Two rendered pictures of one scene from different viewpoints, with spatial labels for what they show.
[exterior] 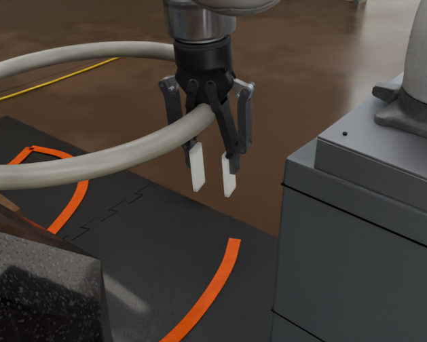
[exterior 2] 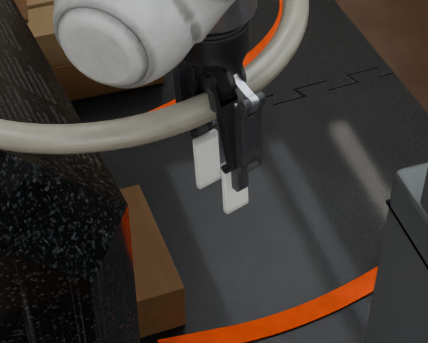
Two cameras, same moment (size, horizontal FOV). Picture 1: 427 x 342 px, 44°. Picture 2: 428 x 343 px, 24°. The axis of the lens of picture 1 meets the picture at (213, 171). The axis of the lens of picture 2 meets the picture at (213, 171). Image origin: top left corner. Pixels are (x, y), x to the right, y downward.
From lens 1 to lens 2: 0.51 m
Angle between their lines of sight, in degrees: 27
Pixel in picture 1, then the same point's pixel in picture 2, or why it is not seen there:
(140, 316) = (250, 273)
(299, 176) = (403, 205)
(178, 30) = not seen: hidden behind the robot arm
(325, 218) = (419, 278)
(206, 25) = not seen: hidden behind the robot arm
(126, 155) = (66, 141)
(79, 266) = (88, 206)
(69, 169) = (1, 137)
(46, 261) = (39, 191)
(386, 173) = not seen: outside the picture
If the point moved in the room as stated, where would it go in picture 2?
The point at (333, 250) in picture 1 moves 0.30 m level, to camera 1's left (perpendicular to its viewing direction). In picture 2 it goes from (421, 326) to (212, 233)
